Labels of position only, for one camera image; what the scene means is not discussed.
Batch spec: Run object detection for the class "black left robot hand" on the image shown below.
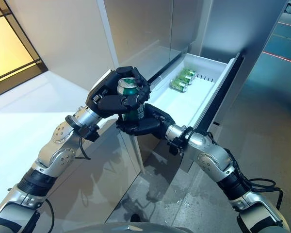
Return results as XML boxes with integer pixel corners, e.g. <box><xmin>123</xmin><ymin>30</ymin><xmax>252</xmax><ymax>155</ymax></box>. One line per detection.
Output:
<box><xmin>85</xmin><ymin>65</ymin><xmax>151</xmax><ymax>119</ymax></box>

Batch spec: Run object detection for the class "tall white side panel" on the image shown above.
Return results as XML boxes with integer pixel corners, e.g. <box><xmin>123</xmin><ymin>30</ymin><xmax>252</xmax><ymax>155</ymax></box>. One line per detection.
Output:
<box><xmin>97</xmin><ymin>0</ymin><xmax>144</xmax><ymax>174</ymax></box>

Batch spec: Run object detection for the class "black framed lit window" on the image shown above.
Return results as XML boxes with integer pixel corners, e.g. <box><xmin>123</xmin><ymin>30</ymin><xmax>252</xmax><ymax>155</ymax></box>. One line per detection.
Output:
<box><xmin>0</xmin><ymin>0</ymin><xmax>49</xmax><ymax>100</ymax></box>

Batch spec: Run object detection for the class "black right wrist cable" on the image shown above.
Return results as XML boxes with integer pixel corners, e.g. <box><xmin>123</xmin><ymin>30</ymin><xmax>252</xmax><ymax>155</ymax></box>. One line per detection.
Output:
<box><xmin>206</xmin><ymin>132</ymin><xmax>283</xmax><ymax>211</ymax></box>

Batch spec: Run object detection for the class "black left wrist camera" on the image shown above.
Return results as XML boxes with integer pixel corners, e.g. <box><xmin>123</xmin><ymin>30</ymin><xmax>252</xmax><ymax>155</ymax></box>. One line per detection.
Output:
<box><xmin>78</xmin><ymin>123</ymin><xmax>100</xmax><ymax>143</ymax></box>

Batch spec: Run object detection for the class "white counter cabinet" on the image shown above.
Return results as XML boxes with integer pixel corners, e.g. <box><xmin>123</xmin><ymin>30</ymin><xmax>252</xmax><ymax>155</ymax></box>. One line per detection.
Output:
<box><xmin>0</xmin><ymin>69</ymin><xmax>144</xmax><ymax>233</ymax></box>

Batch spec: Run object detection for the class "white fridge drawer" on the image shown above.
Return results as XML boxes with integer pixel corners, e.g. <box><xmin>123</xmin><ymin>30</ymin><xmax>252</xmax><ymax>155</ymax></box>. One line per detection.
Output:
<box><xmin>135</xmin><ymin>53</ymin><xmax>244</xmax><ymax>170</ymax></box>

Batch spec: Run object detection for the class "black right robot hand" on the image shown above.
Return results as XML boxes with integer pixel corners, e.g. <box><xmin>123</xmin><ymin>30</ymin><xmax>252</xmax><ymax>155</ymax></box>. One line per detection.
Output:
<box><xmin>115</xmin><ymin>103</ymin><xmax>177</xmax><ymax>140</ymax></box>

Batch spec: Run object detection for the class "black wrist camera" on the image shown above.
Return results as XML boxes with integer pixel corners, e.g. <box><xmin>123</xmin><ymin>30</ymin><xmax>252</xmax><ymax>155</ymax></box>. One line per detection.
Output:
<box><xmin>167</xmin><ymin>137</ymin><xmax>185</xmax><ymax>156</ymax></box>
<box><xmin>78</xmin><ymin>123</ymin><xmax>100</xmax><ymax>143</ymax></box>

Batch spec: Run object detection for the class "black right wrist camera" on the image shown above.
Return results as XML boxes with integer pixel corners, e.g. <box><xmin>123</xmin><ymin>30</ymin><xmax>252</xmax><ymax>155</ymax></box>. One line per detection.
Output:
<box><xmin>167</xmin><ymin>137</ymin><xmax>185</xmax><ymax>156</ymax></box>

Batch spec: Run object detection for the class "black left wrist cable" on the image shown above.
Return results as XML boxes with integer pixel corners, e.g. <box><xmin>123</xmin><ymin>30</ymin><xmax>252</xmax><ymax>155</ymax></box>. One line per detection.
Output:
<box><xmin>45</xmin><ymin>137</ymin><xmax>92</xmax><ymax>229</ymax></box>

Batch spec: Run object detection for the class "grey robot torso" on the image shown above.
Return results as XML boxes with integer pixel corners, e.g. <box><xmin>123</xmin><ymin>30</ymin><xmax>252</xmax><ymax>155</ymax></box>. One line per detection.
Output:
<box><xmin>70</xmin><ymin>219</ymin><xmax>199</xmax><ymax>233</ymax></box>

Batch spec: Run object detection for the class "green drink can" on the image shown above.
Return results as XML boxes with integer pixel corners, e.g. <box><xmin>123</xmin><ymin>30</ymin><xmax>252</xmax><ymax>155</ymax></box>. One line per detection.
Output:
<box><xmin>181</xmin><ymin>67</ymin><xmax>197</xmax><ymax>80</ymax></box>
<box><xmin>176</xmin><ymin>74</ymin><xmax>194</xmax><ymax>86</ymax></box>
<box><xmin>169</xmin><ymin>80</ymin><xmax>189</xmax><ymax>93</ymax></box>
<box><xmin>116</xmin><ymin>77</ymin><xmax>146</xmax><ymax>121</ymax></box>

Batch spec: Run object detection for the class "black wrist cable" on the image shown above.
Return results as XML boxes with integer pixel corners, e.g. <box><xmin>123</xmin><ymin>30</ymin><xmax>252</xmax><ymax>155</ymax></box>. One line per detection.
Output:
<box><xmin>206</xmin><ymin>132</ymin><xmax>283</xmax><ymax>211</ymax></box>
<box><xmin>45</xmin><ymin>137</ymin><xmax>92</xmax><ymax>229</ymax></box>

